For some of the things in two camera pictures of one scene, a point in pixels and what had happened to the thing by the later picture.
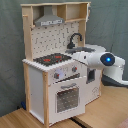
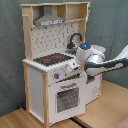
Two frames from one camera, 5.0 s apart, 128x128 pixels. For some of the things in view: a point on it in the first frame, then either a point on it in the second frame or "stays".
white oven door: [66, 99] stays
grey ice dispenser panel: [91, 75] stays
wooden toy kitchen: [58, 88] stays
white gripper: [87, 58] -> [73, 68]
